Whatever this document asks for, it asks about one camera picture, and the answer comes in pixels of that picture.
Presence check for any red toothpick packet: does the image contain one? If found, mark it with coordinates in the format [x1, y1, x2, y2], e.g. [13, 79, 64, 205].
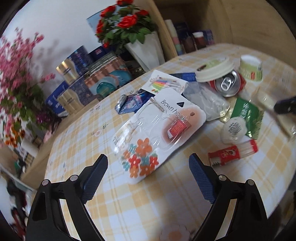
[208, 140, 258, 167]

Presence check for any green tea sachet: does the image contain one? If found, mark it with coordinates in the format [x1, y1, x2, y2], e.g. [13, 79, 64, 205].
[219, 97, 264, 140]

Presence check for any green white paper cup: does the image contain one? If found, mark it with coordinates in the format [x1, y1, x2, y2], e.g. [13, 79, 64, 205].
[239, 55, 263, 82]

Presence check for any brown hook blister pack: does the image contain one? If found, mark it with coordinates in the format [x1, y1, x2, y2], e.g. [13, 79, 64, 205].
[111, 88, 206, 184]

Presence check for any red soda can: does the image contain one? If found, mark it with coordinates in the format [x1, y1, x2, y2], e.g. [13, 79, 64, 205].
[209, 70, 246, 97]

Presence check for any clear plastic blister tray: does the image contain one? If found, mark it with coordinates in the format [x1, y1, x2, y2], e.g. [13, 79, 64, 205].
[183, 81, 230, 121]

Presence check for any white green noodle cup lid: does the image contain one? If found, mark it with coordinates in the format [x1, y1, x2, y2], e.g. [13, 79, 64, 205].
[195, 57, 234, 82]

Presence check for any blue luckin coffee box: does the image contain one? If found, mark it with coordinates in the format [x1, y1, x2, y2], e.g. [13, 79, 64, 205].
[169, 72, 196, 82]

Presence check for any colour pens card pack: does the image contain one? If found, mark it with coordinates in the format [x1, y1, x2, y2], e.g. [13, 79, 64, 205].
[141, 70, 187, 95]

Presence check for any orange plaid tablecloth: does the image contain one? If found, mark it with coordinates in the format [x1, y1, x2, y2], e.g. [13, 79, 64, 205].
[45, 44, 295, 240]

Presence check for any low wooden cabinet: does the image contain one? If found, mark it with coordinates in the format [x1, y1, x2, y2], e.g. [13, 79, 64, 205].
[21, 99, 99, 189]

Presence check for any crumpled blue foil wrapper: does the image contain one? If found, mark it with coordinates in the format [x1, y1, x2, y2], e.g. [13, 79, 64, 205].
[114, 89, 154, 114]

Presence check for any blue white tissue box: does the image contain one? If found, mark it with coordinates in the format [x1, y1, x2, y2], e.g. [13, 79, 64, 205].
[45, 81, 69, 117]

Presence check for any gold blue gift box lower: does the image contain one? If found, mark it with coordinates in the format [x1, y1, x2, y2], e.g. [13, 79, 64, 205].
[57, 76, 96, 115]

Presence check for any gold blue gift box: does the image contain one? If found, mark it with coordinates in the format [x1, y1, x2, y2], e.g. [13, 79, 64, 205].
[56, 46, 93, 85]
[57, 76, 96, 115]

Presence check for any wooden shelf unit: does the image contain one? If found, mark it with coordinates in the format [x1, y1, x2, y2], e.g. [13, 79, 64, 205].
[135, 1, 295, 67]

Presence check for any pink blossom artificial tree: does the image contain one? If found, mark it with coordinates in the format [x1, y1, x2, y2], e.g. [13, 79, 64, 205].
[1, 28, 55, 148]

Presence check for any small blue purple box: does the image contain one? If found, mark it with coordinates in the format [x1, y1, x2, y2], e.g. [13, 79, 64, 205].
[202, 29, 215, 46]

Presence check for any teal copper gift box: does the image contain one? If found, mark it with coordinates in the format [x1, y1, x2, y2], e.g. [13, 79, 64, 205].
[84, 52, 132, 100]

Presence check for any red cup white rim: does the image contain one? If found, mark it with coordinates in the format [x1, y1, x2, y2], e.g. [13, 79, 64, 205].
[193, 32, 206, 50]

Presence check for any gold blue gift box upper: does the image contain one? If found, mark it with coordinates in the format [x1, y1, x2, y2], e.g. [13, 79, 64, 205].
[56, 46, 93, 85]

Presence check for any brown glass tumbler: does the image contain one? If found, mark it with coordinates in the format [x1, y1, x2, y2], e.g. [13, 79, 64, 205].
[182, 35, 196, 53]

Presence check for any dark blue illustrated box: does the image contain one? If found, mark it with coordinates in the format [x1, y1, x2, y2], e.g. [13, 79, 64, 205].
[174, 22, 191, 40]

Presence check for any stack of pastel cups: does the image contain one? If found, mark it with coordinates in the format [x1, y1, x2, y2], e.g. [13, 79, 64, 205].
[165, 19, 183, 56]

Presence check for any red rose potted plant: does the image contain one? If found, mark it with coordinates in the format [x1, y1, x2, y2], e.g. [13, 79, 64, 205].
[95, 1, 165, 72]

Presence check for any light blue carton box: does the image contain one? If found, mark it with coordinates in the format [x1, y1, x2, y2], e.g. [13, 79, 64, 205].
[86, 10, 103, 33]

